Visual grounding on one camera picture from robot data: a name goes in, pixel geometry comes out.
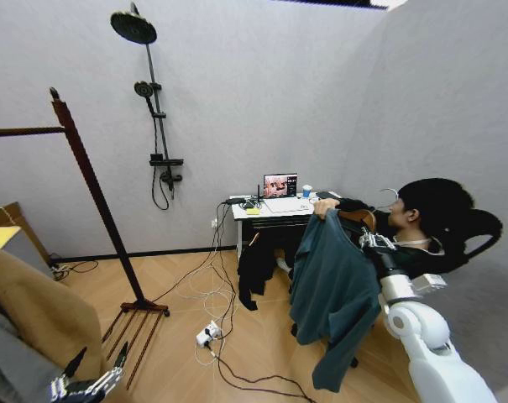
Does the cable bundle by wall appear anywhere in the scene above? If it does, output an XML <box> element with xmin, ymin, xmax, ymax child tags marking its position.
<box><xmin>47</xmin><ymin>253</ymin><xmax>100</xmax><ymax>280</ymax></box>

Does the cardboard box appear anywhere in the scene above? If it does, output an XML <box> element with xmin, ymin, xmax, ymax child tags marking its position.
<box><xmin>0</xmin><ymin>201</ymin><xmax>54</xmax><ymax>270</ymax></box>

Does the black device with antenna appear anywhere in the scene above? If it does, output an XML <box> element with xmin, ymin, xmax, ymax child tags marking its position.
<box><xmin>223</xmin><ymin>183</ymin><xmax>264</xmax><ymax>207</ymax></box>

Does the yellow sheet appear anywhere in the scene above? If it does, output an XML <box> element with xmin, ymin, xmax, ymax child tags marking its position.
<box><xmin>0</xmin><ymin>225</ymin><xmax>24</xmax><ymax>250</ymax></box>

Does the black shower mixer valve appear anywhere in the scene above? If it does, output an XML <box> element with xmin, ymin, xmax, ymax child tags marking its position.
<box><xmin>148</xmin><ymin>153</ymin><xmax>185</xmax><ymax>201</ymax></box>

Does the black round overhead shower head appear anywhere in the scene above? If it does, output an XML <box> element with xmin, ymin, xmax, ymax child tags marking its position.
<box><xmin>109</xmin><ymin>1</ymin><xmax>159</xmax><ymax>46</ymax></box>

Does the white desk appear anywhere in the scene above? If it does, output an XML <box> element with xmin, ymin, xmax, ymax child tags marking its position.
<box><xmin>229</xmin><ymin>190</ymin><xmax>343</xmax><ymax>262</ymax></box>

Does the black floor cable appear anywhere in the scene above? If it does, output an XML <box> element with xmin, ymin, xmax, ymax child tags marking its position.
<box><xmin>152</xmin><ymin>201</ymin><xmax>322</xmax><ymax>403</ymax></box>

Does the person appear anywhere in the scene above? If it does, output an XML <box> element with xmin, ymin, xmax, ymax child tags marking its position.
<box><xmin>312</xmin><ymin>177</ymin><xmax>505</xmax><ymax>280</ymax></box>

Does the white power strip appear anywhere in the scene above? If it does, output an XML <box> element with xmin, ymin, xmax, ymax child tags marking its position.
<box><xmin>195</xmin><ymin>320</ymin><xmax>222</xmax><ymax>348</ymax></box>

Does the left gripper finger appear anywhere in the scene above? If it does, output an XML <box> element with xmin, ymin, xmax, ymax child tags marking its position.
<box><xmin>89</xmin><ymin>341</ymin><xmax>130</xmax><ymax>396</ymax></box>
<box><xmin>49</xmin><ymin>347</ymin><xmax>88</xmax><ymax>399</ymax></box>

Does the wooden clothes hanger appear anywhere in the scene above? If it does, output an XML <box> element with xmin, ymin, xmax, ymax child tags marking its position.
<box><xmin>336</xmin><ymin>187</ymin><xmax>401</xmax><ymax>233</ymax></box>

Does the white floor cable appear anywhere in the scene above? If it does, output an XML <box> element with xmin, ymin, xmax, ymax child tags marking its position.
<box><xmin>181</xmin><ymin>234</ymin><xmax>239</xmax><ymax>367</ymax></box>

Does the black hand shower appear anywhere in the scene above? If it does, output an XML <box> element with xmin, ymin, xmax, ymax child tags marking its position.
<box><xmin>133</xmin><ymin>80</ymin><xmax>162</xmax><ymax>102</ymax></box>

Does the black hanging garment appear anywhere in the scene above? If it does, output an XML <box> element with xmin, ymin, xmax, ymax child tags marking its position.
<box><xmin>237</xmin><ymin>242</ymin><xmax>289</xmax><ymax>312</ymax></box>

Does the grey garment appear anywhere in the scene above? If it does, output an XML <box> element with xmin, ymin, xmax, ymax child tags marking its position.
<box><xmin>0</xmin><ymin>303</ymin><xmax>64</xmax><ymax>403</ymax></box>

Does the brown wooden clothes rack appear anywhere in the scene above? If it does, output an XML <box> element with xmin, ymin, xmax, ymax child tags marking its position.
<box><xmin>0</xmin><ymin>86</ymin><xmax>171</xmax><ymax>390</ymax></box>

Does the black shower riser pipe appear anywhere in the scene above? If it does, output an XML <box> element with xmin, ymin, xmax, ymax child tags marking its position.
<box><xmin>144</xmin><ymin>41</ymin><xmax>170</xmax><ymax>157</ymax></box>

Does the tan garment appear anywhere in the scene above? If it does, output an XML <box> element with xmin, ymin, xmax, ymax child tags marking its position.
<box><xmin>0</xmin><ymin>242</ymin><xmax>105</xmax><ymax>381</ymax></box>

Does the open laptop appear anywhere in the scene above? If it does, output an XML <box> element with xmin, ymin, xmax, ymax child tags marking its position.
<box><xmin>262</xmin><ymin>171</ymin><xmax>312</xmax><ymax>216</ymax></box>

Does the black shower hose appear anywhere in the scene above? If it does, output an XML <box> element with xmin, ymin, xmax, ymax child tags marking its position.
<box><xmin>150</xmin><ymin>98</ymin><xmax>171</xmax><ymax>212</ymax></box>

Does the teal long-sleeve garment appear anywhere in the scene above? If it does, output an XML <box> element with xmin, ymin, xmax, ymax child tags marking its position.
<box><xmin>288</xmin><ymin>207</ymin><xmax>384</xmax><ymax>394</ymax></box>

